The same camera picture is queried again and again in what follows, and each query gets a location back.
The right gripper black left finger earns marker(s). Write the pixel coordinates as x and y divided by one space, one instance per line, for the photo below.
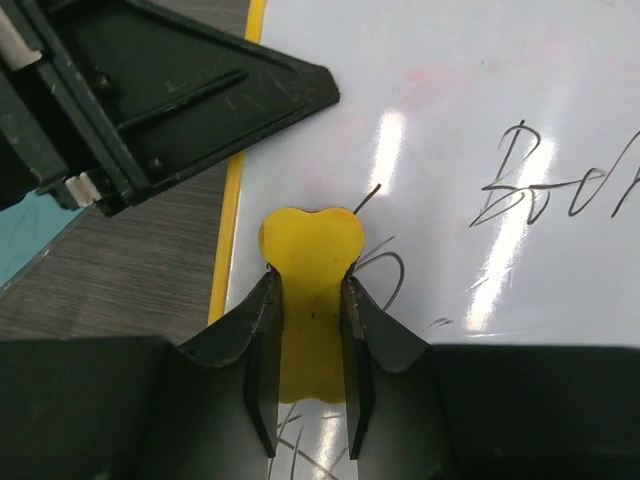
214 414

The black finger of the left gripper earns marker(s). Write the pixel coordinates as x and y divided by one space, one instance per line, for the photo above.
128 99

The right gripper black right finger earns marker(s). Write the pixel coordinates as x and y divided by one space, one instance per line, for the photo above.
390 375

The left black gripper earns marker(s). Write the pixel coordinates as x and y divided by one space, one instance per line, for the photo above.
15 140

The yellow bone shaped eraser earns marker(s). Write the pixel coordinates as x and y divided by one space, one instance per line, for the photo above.
312 252

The yellow framed whiteboard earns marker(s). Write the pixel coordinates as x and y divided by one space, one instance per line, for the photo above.
491 151

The teal cutting board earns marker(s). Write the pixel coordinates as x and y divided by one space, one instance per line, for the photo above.
29 231

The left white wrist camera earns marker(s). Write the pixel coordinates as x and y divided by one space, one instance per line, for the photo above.
15 51

